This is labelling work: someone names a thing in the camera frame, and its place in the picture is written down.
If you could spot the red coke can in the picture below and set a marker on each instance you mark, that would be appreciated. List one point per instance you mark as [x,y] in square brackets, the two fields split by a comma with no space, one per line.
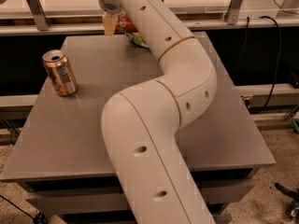
[124,25]

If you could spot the grey drawer cabinet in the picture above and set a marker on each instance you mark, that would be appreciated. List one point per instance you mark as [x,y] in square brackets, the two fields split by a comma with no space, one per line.
[61,160]

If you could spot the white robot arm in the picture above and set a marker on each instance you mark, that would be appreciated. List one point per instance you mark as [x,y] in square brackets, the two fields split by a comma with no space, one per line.
[139,123]

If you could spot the left metal bracket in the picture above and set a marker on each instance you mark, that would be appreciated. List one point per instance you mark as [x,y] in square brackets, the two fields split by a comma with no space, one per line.
[39,16]

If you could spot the green chip bag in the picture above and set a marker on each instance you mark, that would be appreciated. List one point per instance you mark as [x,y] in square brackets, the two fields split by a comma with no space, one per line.
[137,39]

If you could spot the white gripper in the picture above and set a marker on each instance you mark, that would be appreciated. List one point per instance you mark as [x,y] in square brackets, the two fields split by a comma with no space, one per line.
[108,4]

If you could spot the right metal bracket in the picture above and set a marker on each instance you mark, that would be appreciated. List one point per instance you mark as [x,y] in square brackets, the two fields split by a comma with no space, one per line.
[232,14]

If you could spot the gold soda can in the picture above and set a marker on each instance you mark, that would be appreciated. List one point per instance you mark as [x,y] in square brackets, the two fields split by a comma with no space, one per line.
[60,72]

